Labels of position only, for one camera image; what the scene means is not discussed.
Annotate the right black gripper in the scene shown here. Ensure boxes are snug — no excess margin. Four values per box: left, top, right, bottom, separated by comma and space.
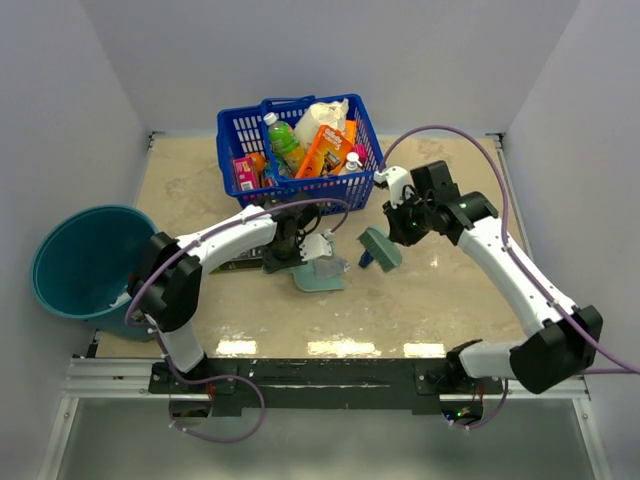
384, 189, 435, 247

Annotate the mint green hand brush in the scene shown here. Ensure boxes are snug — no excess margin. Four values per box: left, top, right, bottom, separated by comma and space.
358, 226, 402, 273

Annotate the grey paper scrap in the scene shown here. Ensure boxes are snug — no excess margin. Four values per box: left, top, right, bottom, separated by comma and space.
313, 256, 351, 280

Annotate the mint green dustpan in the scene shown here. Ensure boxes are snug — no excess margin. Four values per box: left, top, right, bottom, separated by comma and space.
287, 261, 345, 293

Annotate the blue paper scrap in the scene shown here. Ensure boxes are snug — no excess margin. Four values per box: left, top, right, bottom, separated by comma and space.
358, 250, 374, 269

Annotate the white paper scrap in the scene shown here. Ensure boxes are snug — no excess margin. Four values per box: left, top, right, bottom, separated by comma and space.
109, 292, 131, 308

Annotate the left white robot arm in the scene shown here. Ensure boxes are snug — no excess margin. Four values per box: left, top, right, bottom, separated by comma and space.
125, 196, 320, 392

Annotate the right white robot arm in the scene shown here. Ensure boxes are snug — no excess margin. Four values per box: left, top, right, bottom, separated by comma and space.
374, 161, 603, 394

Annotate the black razor package box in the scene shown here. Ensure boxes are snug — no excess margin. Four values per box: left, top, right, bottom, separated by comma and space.
211, 247, 263, 274

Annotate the white pump bottle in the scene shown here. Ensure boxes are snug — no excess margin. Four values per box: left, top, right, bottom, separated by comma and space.
339, 151, 363, 175

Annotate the pink snack box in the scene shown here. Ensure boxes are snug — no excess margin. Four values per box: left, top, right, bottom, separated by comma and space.
232, 156, 261, 192

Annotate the green juice bottle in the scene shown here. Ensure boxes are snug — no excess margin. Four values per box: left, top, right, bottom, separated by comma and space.
263, 112, 306, 176

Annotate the orange razor package box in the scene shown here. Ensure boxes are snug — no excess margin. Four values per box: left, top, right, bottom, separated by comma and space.
295, 125, 354, 179

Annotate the blue plastic shopping basket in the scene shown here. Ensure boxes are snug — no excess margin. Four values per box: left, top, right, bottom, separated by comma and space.
216, 93, 383, 211

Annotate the white paper bag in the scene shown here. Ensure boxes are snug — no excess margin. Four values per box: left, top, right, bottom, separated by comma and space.
294, 99, 349, 150

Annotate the teal trash bin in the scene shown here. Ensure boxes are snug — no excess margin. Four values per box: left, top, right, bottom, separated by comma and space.
31, 205, 158, 342

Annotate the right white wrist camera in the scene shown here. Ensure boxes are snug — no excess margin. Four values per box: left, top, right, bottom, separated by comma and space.
373, 166, 415, 209

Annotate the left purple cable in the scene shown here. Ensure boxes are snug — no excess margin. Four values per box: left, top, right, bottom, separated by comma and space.
123, 197, 351, 443

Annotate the purple cable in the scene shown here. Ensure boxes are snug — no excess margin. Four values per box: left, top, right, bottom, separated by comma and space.
123, 197, 351, 443
382, 124, 640, 431

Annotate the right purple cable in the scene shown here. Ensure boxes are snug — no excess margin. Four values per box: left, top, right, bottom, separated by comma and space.
382, 124, 640, 431

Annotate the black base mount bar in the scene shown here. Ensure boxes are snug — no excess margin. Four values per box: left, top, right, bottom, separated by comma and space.
148, 358, 503, 417

